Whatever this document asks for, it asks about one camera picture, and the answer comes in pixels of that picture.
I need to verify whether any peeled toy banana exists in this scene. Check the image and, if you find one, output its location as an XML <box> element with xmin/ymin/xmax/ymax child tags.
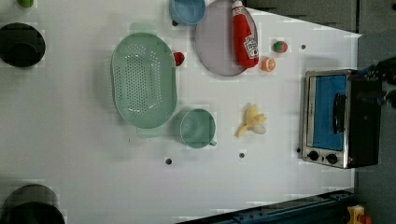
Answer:
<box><xmin>234</xmin><ymin>105</ymin><xmax>267</xmax><ymax>138</ymax></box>

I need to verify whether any green mug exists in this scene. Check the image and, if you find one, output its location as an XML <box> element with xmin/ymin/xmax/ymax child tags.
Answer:
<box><xmin>179</xmin><ymin>109</ymin><xmax>217</xmax><ymax>148</ymax></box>

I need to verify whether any small red toy fruit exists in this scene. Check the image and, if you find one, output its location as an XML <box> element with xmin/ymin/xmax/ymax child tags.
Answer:
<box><xmin>174</xmin><ymin>52</ymin><xmax>185</xmax><ymax>66</ymax></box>

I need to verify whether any green perforated colander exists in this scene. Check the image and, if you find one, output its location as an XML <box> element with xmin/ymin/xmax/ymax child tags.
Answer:
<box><xmin>111</xmin><ymin>22</ymin><xmax>177</xmax><ymax>138</ymax></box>

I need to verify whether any lilac round plate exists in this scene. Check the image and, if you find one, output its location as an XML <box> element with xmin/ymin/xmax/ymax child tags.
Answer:
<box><xmin>195</xmin><ymin>0</ymin><xmax>258</xmax><ymax>76</ymax></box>

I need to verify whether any red ketchup bottle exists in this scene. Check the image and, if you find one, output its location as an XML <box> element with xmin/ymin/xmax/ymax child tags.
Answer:
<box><xmin>232</xmin><ymin>0</ymin><xmax>259</xmax><ymax>68</ymax></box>

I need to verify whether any toy orange half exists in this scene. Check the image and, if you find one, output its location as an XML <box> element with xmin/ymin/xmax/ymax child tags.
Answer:
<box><xmin>261</xmin><ymin>58</ymin><xmax>276</xmax><ymax>72</ymax></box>

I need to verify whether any blue bowl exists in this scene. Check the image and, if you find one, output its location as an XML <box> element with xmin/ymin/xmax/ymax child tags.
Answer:
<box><xmin>169</xmin><ymin>0</ymin><xmax>206</xmax><ymax>26</ymax></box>

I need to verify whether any red green toy fruit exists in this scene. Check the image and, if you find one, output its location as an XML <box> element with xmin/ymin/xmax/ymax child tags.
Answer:
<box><xmin>273</xmin><ymin>41</ymin><xmax>288</xmax><ymax>53</ymax></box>

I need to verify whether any silver black toaster oven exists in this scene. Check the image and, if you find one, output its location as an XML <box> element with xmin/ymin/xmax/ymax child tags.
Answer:
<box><xmin>302</xmin><ymin>69</ymin><xmax>382</xmax><ymax>169</ymax></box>

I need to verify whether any black round base upper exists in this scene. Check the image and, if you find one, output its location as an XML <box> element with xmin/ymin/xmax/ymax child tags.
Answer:
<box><xmin>0</xmin><ymin>22</ymin><xmax>46</xmax><ymax>68</ymax></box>

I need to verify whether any black round base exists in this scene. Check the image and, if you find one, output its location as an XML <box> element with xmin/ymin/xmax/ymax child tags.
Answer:
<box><xmin>1</xmin><ymin>184</ymin><xmax>66</xmax><ymax>224</ymax></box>
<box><xmin>0</xmin><ymin>22</ymin><xmax>46</xmax><ymax>68</ymax></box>

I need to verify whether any black round base lower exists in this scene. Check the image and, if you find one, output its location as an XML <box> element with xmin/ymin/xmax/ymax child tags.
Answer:
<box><xmin>1</xmin><ymin>184</ymin><xmax>66</xmax><ymax>224</ymax></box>

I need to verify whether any yellow red clamp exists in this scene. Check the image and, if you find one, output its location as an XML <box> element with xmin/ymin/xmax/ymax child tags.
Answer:
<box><xmin>347</xmin><ymin>205</ymin><xmax>373</xmax><ymax>224</ymax></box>

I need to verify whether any small green object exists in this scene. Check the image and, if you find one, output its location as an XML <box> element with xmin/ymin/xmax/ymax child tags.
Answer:
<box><xmin>17</xmin><ymin>0</ymin><xmax>35</xmax><ymax>8</ymax></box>

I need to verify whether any blue metal frame rail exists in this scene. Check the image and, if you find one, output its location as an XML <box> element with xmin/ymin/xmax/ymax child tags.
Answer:
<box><xmin>177</xmin><ymin>190</ymin><xmax>357</xmax><ymax>224</ymax></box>

